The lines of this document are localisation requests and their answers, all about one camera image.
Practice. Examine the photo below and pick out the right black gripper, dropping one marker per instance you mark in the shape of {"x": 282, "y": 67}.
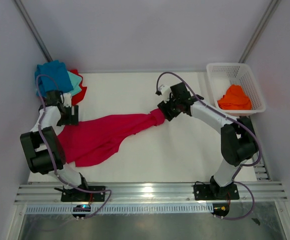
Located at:
{"x": 164, "y": 107}

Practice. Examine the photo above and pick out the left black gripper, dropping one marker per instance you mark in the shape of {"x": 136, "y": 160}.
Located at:
{"x": 73, "y": 120}

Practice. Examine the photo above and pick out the magenta t shirt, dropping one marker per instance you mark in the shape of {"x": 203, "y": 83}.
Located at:
{"x": 92, "y": 142}

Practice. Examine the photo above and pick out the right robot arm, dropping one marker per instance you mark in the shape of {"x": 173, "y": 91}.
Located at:
{"x": 237, "y": 136}

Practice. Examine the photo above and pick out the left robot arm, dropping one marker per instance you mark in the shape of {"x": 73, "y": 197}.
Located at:
{"x": 42, "y": 148}

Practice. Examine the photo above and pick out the red folded t shirt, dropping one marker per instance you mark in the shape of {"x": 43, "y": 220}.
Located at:
{"x": 79, "y": 96}

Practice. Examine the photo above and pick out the teal folded t shirt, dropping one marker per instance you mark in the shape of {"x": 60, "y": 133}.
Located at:
{"x": 75, "y": 82}

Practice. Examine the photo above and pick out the blue folded t shirt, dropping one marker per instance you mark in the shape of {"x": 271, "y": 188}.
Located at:
{"x": 53, "y": 76}

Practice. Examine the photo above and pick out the white plastic basket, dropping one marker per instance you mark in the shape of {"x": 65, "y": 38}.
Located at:
{"x": 221, "y": 76}

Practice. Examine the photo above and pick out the orange t shirt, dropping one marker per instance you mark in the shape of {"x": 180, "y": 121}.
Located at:
{"x": 235, "y": 99}

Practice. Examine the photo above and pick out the left black controller board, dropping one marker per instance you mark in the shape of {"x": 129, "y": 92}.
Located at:
{"x": 81, "y": 211}

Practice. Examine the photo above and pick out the black controller board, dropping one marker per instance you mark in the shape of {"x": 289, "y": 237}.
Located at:
{"x": 220, "y": 210}
{"x": 81, "y": 211}

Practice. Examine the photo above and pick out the right black controller board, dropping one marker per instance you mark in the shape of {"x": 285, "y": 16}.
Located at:
{"x": 220, "y": 210}

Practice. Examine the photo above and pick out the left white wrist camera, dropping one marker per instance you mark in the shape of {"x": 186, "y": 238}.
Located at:
{"x": 67, "y": 100}

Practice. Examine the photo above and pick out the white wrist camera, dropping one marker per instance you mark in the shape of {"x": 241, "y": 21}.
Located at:
{"x": 67, "y": 100}
{"x": 163, "y": 90}

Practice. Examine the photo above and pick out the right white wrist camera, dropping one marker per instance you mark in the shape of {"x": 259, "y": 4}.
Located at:
{"x": 163, "y": 90}

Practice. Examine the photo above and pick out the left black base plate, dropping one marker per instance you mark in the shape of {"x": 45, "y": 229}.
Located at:
{"x": 95, "y": 194}

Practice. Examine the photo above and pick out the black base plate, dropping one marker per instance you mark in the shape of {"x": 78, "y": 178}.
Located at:
{"x": 95, "y": 194}
{"x": 208, "y": 192}

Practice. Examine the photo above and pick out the aluminium front rail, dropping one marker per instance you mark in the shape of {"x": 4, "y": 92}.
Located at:
{"x": 144, "y": 193}

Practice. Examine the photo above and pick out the aluminium rail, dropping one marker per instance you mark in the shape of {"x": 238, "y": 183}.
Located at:
{"x": 144, "y": 193}
{"x": 261, "y": 169}

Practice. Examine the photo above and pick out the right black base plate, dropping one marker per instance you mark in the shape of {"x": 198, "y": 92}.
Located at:
{"x": 208, "y": 192}

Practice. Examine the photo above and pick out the slotted grey cable duct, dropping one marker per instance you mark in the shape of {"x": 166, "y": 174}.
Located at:
{"x": 134, "y": 208}

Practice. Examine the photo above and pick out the right side aluminium rail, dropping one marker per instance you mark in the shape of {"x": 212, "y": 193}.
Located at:
{"x": 261, "y": 169}

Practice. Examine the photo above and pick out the left corner aluminium post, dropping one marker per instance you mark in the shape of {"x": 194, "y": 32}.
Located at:
{"x": 33, "y": 30}

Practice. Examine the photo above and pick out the corner aluminium post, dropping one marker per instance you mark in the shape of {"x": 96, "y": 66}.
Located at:
{"x": 259, "y": 30}
{"x": 33, "y": 30}

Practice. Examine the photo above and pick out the right corner aluminium post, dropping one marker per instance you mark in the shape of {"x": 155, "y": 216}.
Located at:
{"x": 259, "y": 30}

